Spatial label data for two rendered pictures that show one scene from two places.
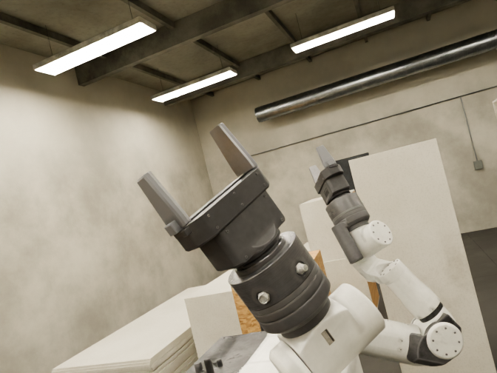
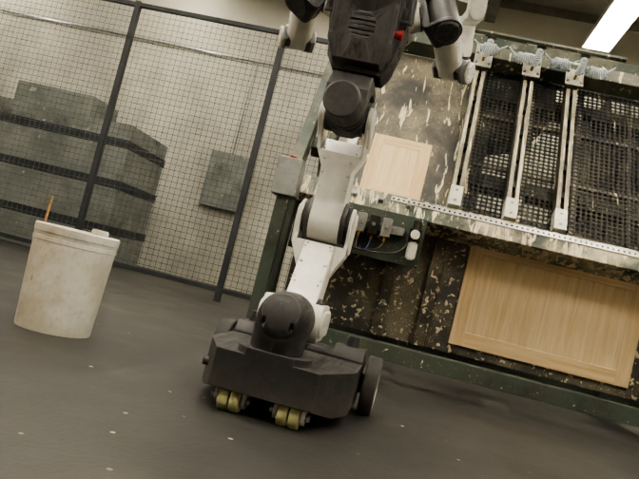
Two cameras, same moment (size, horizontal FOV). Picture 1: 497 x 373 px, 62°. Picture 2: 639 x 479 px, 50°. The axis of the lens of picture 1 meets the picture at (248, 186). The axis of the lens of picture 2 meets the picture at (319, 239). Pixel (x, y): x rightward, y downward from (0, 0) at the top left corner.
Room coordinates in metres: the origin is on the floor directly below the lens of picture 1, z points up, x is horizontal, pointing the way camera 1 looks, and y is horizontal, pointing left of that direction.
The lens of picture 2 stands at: (1.23, 2.12, 0.42)
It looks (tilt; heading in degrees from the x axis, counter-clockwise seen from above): 3 degrees up; 258
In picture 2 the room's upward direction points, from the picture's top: 14 degrees clockwise
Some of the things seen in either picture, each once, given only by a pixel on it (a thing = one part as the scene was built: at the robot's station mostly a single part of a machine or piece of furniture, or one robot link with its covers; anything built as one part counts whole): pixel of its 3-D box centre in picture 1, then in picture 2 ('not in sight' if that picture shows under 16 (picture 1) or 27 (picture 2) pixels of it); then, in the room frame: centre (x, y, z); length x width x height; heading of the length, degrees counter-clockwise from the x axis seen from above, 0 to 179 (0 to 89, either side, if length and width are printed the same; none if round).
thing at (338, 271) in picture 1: (347, 281); not in sight; (5.19, -0.92, 0.36); 0.80 x 0.58 x 0.72; 160
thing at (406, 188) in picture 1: (418, 257); not in sight; (3.33, -1.19, 0.88); 0.90 x 0.60 x 1.75; 160
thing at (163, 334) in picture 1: (180, 341); not in sight; (4.56, 1.13, 0.31); 2.46 x 1.04 x 0.63; 160
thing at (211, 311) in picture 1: (250, 326); not in sight; (3.93, 0.29, 0.48); 1.00 x 0.64 x 0.95; 160
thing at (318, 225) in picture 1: (335, 224); not in sight; (5.21, -0.94, 1.08); 0.80 x 0.58 x 0.72; 160
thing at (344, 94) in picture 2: not in sight; (348, 102); (0.81, 0.06, 0.97); 0.28 x 0.13 x 0.18; 70
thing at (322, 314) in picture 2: not in sight; (295, 316); (0.80, 0.05, 0.28); 0.21 x 0.20 x 0.13; 70
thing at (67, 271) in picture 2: not in sight; (67, 265); (1.56, -0.51, 0.24); 0.32 x 0.30 x 0.47; 160
